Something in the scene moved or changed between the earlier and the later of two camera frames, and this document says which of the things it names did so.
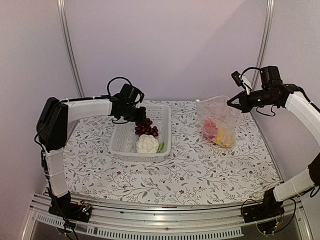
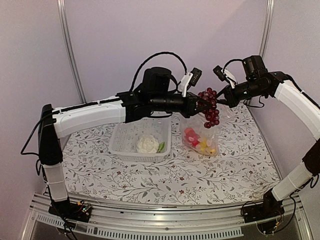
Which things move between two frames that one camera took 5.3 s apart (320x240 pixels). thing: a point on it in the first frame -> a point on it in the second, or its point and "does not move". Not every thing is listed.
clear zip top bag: (220, 120) -> (198, 138)
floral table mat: (195, 170) does not move
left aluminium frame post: (61, 13) does not move
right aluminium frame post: (263, 43) does not move
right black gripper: (245, 105) -> (231, 100)
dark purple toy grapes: (144, 127) -> (211, 114)
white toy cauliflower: (147, 144) does not move
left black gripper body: (130, 114) -> (187, 110)
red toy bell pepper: (210, 127) -> (191, 137)
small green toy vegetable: (161, 146) does not move
